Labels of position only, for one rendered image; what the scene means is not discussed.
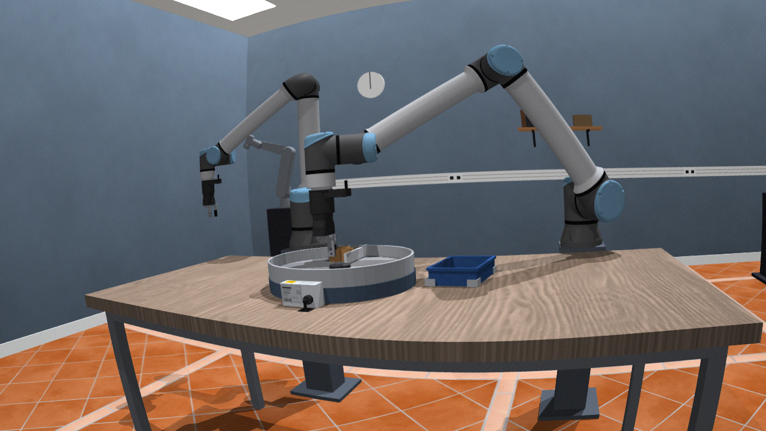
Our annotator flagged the white wall clock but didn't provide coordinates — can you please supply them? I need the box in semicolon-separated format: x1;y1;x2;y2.
357;72;385;99

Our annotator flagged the black box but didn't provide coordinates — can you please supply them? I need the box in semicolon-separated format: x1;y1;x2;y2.
266;207;294;256

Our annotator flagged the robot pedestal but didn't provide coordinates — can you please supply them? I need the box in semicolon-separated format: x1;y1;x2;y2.
537;366;601;421
290;359;362;402

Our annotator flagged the grey jointed stand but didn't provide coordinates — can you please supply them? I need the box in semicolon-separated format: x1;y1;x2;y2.
242;135;297;201

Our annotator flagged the grey turntable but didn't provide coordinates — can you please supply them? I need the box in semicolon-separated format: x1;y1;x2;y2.
267;243;417;305

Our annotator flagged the black upright board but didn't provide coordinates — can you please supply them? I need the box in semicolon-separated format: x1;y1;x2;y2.
751;192;766;286

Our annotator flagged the wooden table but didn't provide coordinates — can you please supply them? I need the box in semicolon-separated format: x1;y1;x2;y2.
85;247;764;431

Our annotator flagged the white control box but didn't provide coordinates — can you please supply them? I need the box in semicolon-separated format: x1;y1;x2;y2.
280;279;325;311

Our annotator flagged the white ceiling light panel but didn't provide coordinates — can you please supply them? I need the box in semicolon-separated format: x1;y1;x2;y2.
172;0;277;22

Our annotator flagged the white wall rail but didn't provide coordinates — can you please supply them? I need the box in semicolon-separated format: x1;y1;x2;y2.
335;166;766;190

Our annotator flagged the wooden wall shelf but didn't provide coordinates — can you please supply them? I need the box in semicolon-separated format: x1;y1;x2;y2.
518;125;603;148

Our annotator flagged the blue crate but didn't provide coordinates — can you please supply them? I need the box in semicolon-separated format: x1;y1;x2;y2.
426;256;497;286

